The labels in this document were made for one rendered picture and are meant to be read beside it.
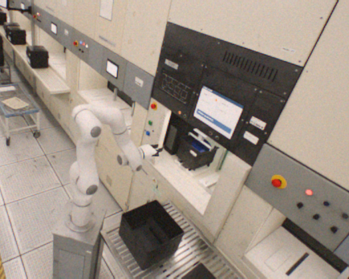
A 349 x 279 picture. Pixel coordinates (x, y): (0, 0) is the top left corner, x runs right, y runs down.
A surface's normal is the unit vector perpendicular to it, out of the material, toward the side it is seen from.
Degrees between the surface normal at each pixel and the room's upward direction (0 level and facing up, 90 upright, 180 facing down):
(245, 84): 90
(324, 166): 90
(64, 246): 90
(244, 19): 91
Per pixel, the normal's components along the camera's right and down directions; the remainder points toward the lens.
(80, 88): 0.55, 0.48
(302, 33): -0.81, 0.16
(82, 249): -0.19, 0.46
